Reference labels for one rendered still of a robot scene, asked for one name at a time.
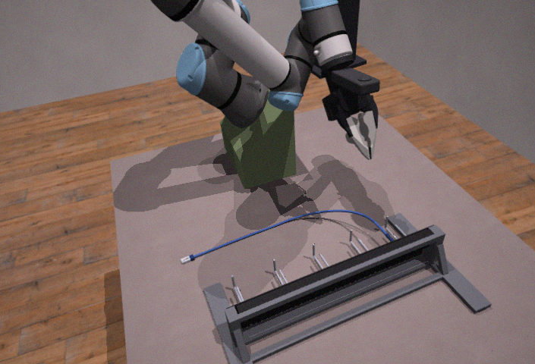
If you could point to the white network cable plug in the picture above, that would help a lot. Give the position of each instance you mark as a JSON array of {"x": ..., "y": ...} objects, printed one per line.
[{"x": 187, "y": 259}]

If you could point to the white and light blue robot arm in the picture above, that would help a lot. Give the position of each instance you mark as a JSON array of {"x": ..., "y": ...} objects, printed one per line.
[{"x": 207, "y": 72}]

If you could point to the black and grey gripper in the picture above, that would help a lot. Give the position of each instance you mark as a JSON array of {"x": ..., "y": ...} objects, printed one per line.
[{"x": 345, "y": 104}]

